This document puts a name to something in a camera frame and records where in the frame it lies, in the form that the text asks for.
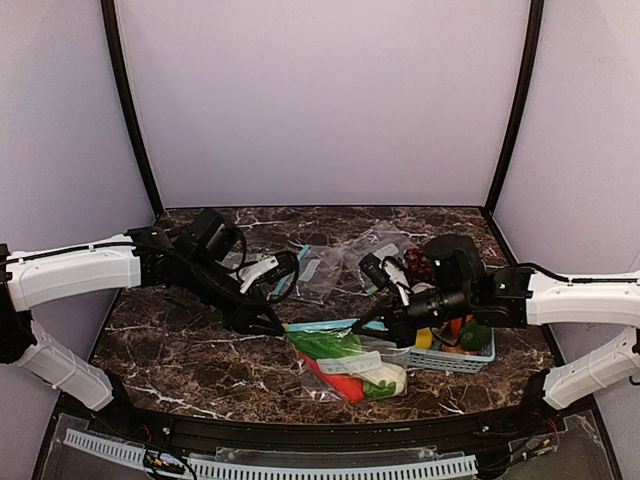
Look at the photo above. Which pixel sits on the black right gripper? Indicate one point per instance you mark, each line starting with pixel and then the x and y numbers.
pixel 395 323

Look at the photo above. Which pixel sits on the black right frame post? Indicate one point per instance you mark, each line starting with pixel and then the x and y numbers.
pixel 518 105

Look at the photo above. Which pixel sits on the white slotted cable duct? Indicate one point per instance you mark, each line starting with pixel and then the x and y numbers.
pixel 227 463

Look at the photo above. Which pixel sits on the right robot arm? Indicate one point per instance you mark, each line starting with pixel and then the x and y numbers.
pixel 517 296

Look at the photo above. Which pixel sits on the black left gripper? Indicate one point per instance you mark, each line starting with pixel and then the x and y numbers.
pixel 248 314

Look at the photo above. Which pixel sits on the black left frame post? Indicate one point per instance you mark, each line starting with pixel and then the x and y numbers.
pixel 127 105

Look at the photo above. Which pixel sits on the black frame post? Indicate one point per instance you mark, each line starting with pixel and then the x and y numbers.
pixel 518 105
pixel 127 105

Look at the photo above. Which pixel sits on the green avocado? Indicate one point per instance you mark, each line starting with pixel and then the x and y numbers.
pixel 475 337

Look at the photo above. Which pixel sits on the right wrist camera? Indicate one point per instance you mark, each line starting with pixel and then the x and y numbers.
pixel 386 273

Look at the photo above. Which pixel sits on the light blue plastic basket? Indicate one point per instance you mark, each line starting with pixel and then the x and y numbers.
pixel 426 354

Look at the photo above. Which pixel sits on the purple grape bunch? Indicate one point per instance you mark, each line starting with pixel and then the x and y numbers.
pixel 417 266

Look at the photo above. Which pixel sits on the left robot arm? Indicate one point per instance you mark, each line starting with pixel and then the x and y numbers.
pixel 193 257

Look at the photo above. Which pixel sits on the green white bok choy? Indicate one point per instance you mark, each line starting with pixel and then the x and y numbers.
pixel 350 360

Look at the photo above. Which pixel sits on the clear zip bag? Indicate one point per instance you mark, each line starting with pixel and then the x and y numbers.
pixel 320 271
pixel 345 357
pixel 382 240

